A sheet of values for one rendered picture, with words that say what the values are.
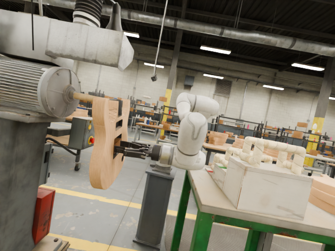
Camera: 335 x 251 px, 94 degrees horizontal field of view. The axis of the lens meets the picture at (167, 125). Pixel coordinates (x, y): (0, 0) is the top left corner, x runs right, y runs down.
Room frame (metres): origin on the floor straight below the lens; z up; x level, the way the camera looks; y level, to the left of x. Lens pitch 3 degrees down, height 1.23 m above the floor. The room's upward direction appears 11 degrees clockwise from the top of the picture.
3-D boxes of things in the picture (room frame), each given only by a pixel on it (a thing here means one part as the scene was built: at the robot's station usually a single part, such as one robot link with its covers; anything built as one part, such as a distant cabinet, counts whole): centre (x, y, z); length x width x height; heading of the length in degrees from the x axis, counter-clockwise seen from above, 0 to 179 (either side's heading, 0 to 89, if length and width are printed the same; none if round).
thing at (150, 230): (1.53, -0.03, 0.35); 0.28 x 0.28 x 0.70; 82
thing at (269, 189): (0.66, -0.45, 1.02); 0.27 x 0.15 x 0.17; 93
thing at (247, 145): (0.69, -0.37, 1.15); 0.03 x 0.03 x 0.09
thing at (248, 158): (0.65, -0.36, 1.12); 0.11 x 0.03 x 0.03; 3
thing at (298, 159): (0.61, -0.54, 1.15); 0.03 x 0.03 x 0.09
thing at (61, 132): (0.97, 0.62, 1.02); 0.19 x 0.04 x 0.04; 179
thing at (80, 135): (1.03, 0.62, 0.99); 0.24 x 0.21 x 0.26; 89
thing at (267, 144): (0.61, -0.45, 1.20); 0.20 x 0.03 x 0.03; 92
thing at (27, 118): (0.79, 0.78, 1.11); 0.36 x 0.24 x 0.04; 89
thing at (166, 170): (1.53, -0.01, 0.73); 0.22 x 0.18 x 0.06; 82
